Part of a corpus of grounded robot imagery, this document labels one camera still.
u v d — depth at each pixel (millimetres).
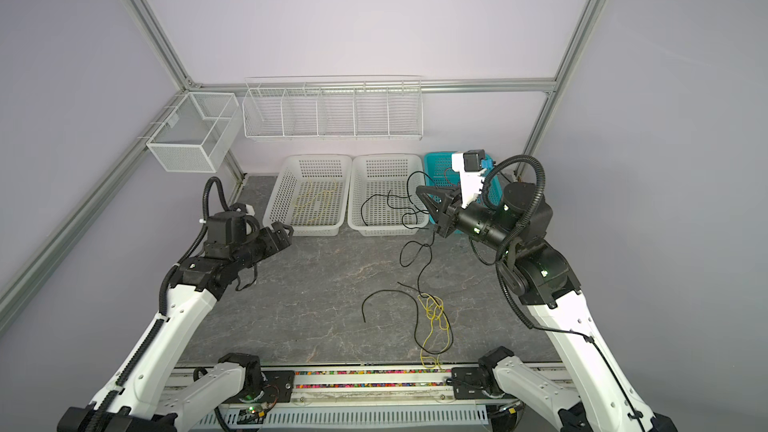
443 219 477
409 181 1162
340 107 991
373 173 1086
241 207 700
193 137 997
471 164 463
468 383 735
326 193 1152
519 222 384
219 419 693
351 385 753
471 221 482
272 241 680
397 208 1099
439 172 1154
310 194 1152
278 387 735
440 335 818
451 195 493
